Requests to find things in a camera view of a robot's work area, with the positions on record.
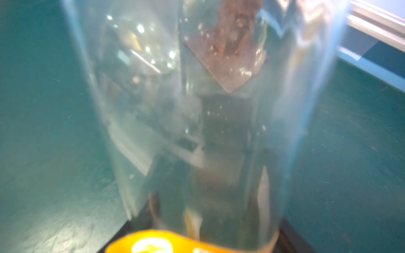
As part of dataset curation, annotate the aluminium back crossbar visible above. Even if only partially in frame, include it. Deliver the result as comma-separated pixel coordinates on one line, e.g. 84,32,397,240
347,1,405,52

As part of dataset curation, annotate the brown tree base plate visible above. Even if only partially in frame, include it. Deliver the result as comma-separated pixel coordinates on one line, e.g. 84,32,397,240
184,1,266,93

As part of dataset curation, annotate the clear square glass bottle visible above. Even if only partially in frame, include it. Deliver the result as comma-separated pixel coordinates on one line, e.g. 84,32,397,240
62,1,350,253

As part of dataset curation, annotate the yellow bottle label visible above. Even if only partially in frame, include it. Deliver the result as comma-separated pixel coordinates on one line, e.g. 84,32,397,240
105,230,279,253

